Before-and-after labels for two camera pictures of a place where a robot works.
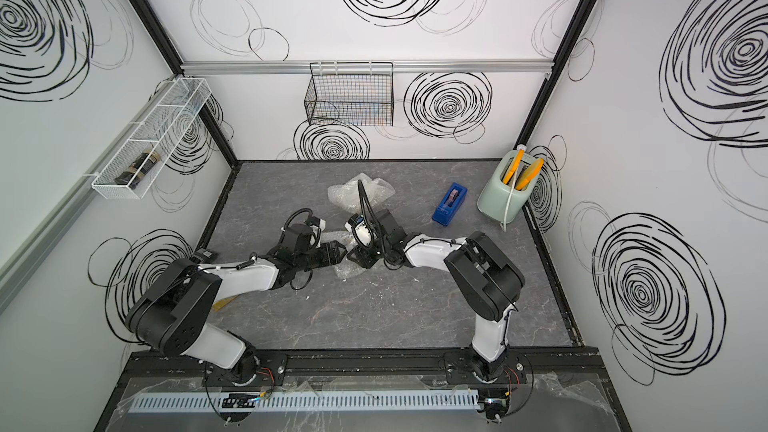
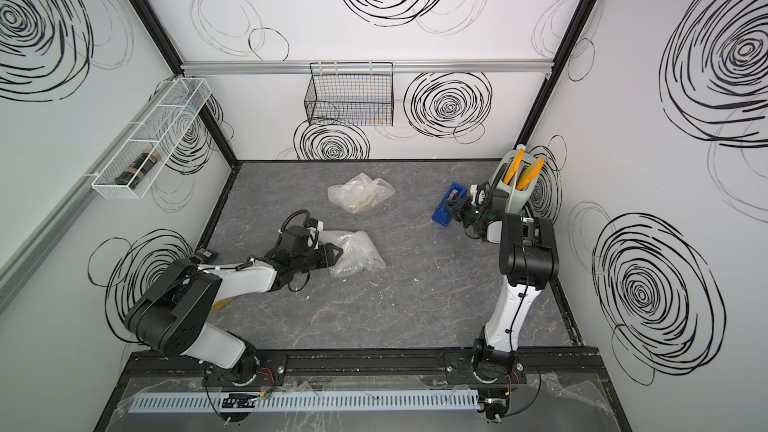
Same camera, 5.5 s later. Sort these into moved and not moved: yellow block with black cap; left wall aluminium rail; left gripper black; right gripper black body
Moved: right gripper black body
Not moved: left wall aluminium rail; left gripper black; yellow block with black cap
